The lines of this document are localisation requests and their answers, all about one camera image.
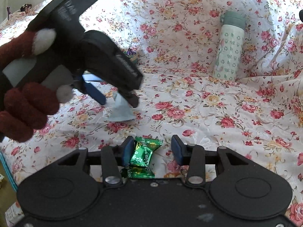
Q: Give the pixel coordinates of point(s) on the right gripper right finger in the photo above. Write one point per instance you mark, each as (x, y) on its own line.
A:
(192, 156)

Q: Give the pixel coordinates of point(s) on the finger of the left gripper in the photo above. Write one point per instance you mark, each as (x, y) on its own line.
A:
(87, 88)

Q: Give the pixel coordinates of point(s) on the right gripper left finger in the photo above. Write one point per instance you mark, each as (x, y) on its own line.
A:
(113, 157)

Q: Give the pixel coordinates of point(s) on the green foil candy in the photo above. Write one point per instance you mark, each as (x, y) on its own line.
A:
(138, 167)

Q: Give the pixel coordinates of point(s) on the grey silver snack packet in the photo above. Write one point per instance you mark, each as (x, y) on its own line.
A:
(121, 111)

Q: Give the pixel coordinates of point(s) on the gold tin lid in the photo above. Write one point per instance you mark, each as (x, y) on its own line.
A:
(10, 208)

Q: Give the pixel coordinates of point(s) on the dark red gloved left hand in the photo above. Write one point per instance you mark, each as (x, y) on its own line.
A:
(26, 109)

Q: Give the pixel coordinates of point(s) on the purple foil candy in tin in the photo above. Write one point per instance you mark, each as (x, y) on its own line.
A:
(130, 53)

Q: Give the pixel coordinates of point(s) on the gold blue snack tin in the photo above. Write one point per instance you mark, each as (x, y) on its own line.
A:
(89, 77)

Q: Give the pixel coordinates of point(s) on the green white thermos bottle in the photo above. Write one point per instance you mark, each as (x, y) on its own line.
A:
(230, 46)

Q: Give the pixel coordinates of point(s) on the floral bed cover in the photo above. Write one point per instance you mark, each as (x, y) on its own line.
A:
(259, 114)

